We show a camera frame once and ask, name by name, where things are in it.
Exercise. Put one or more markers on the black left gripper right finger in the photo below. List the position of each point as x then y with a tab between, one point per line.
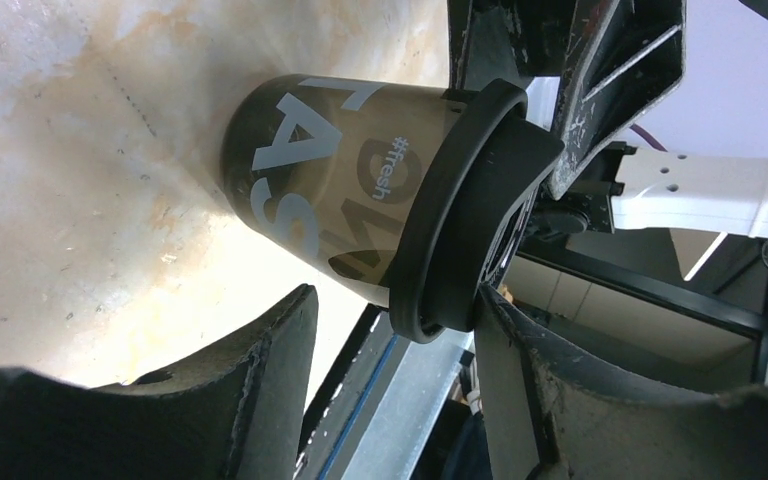
553	410

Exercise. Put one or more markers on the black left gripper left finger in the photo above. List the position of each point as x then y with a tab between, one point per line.
231	410

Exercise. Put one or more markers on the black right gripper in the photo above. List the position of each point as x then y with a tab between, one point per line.
563	199

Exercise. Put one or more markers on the black printed coffee cup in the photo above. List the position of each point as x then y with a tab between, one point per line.
328	168

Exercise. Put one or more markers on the black cup lid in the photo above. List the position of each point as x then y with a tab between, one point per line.
469	214

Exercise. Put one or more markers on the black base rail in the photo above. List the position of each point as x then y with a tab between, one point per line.
685	308

